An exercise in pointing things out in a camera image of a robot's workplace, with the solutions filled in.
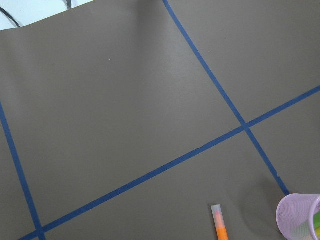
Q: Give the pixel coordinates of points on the orange highlighter pen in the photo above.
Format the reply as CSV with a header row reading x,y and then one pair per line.
x,y
219,223

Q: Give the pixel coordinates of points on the green highlighter pen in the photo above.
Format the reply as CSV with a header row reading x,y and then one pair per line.
x,y
316,220

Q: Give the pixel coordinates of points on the pink mesh pen holder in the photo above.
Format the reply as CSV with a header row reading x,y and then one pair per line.
x,y
294,216

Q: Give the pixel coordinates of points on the brown paper table mat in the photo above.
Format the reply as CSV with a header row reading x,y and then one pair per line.
x,y
127,119

